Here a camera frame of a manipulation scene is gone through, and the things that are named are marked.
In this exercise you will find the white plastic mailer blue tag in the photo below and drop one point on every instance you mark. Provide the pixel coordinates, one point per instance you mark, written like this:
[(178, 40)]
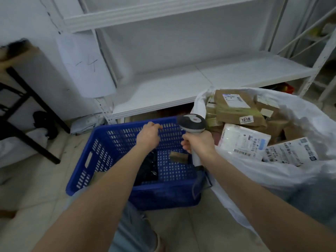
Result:
[(236, 139)]

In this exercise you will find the pink mailer bag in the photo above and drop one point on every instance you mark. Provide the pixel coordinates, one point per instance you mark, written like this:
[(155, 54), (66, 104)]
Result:
[(217, 137)]

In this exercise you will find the person's left leg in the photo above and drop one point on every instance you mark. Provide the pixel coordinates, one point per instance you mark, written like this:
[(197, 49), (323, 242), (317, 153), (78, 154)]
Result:
[(131, 233)]

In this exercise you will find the red plastic crate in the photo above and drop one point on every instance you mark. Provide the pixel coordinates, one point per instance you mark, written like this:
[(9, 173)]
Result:
[(288, 89)]

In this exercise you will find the person's right hand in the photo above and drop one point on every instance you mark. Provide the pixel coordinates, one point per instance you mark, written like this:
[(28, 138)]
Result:
[(204, 145)]

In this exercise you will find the kraft box grey printed letters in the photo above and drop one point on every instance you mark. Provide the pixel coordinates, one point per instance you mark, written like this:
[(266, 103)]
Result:
[(275, 110)]

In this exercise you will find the white metal shelf rack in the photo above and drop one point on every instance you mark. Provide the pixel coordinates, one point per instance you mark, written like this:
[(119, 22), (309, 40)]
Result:
[(326, 91), (170, 86)]

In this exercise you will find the yellow item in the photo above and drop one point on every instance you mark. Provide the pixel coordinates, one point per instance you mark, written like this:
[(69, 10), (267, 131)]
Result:
[(316, 31)]

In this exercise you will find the stack of flattened cardboard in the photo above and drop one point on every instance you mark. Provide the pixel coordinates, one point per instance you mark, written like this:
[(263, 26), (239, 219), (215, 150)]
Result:
[(15, 49)]

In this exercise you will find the small tan box wide label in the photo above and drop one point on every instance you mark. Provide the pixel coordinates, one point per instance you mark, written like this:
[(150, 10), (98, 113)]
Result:
[(178, 156)]

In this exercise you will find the person's left forearm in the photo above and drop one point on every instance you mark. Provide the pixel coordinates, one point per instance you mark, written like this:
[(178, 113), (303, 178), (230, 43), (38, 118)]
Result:
[(92, 207)]

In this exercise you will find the wooden folding table black legs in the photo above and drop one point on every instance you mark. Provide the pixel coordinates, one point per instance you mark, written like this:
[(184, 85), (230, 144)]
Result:
[(39, 150)]

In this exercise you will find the person's sandal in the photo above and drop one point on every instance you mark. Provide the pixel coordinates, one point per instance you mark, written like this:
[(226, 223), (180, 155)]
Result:
[(159, 242)]

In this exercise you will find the wooden chair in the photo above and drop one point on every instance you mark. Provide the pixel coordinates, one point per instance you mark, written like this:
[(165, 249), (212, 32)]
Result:
[(8, 214)]

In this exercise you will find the black plastic mailer bag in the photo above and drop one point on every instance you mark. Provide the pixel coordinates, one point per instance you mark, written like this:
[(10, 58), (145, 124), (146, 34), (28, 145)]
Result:
[(149, 170)]

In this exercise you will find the blue plastic crate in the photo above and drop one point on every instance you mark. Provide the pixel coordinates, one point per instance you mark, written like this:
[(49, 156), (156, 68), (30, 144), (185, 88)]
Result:
[(162, 196)]

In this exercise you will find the person's right forearm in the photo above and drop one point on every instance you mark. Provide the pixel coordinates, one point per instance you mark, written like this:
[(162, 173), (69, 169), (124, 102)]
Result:
[(262, 207)]

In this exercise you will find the white woven sack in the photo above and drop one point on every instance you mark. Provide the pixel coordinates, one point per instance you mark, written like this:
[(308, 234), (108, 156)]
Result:
[(262, 175)]

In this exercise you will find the grey plastic mailer bag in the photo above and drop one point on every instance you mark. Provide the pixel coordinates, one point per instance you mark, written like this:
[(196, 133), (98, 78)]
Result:
[(86, 124)]

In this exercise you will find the person's left hand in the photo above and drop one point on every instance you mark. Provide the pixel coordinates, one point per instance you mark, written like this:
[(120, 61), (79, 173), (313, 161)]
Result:
[(148, 137)]

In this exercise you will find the white paper sign sheet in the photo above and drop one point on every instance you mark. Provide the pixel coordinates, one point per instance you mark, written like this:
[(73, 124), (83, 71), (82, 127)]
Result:
[(86, 76)]

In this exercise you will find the grey handheld barcode scanner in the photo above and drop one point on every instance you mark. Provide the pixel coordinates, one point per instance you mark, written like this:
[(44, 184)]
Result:
[(191, 123)]

